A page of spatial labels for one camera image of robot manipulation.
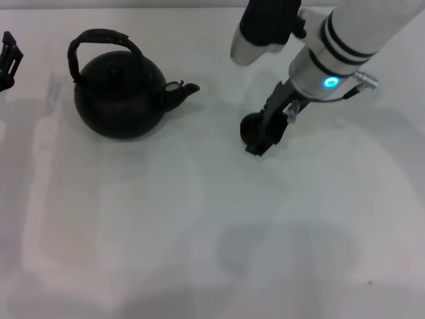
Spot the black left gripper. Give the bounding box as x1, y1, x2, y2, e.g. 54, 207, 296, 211
0, 31, 24, 94

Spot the small black teacup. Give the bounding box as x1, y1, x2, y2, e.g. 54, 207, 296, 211
240, 112, 288, 147

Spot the black cable silver connector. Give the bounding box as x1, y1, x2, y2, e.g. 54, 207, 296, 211
307, 71, 381, 102

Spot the black round teapot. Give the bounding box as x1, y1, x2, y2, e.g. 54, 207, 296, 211
68, 29, 201, 140

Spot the clear network plug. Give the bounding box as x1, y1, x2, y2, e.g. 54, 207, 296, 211
286, 98, 300, 124

